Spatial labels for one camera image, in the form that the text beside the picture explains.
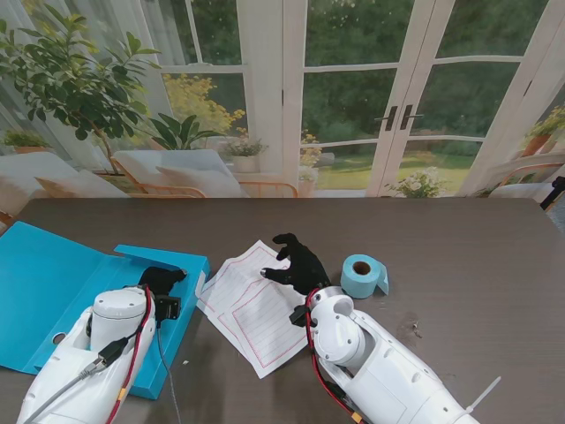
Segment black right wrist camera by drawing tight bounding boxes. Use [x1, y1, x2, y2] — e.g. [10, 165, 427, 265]
[288, 304, 310, 329]

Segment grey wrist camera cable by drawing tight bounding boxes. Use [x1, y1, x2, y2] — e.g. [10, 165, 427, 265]
[154, 320, 183, 424]

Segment blue plastic file box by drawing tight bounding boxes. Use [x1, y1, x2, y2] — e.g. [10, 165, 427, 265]
[0, 220, 212, 401]

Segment grey ethernet cable black plug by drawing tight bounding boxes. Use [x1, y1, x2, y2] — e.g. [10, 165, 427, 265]
[17, 336, 134, 424]

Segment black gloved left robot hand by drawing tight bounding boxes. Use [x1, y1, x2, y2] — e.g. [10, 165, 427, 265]
[139, 266, 189, 295]

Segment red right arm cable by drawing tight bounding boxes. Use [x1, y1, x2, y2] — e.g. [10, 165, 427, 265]
[307, 299, 367, 424]

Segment black stand at table edge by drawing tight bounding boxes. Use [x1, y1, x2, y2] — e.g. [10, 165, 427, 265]
[540, 176, 565, 211]

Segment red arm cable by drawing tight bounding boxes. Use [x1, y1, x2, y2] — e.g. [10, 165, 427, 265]
[105, 285, 154, 424]
[307, 299, 367, 424]

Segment red lined paper sheet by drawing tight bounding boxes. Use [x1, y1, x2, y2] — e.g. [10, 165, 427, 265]
[195, 239, 293, 320]
[229, 282, 311, 380]
[214, 276, 305, 361]

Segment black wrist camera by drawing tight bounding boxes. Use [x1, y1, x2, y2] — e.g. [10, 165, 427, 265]
[154, 294, 184, 322]
[288, 304, 310, 329]

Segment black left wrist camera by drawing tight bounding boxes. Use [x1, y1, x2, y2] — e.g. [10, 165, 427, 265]
[154, 294, 184, 322]

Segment small dark debris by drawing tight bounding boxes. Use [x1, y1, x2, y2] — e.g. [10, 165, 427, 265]
[396, 311, 423, 344]

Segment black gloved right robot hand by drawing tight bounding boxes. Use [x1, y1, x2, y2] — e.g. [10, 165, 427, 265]
[259, 232, 332, 296]

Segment white cable tie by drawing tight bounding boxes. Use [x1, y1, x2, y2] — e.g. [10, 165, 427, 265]
[463, 375, 502, 414]

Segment light blue label roll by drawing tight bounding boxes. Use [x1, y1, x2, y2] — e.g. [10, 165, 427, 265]
[339, 254, 392, 300]

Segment red left arm cable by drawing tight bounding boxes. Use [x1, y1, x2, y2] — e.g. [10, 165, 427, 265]
[105, 285, 154, 424]

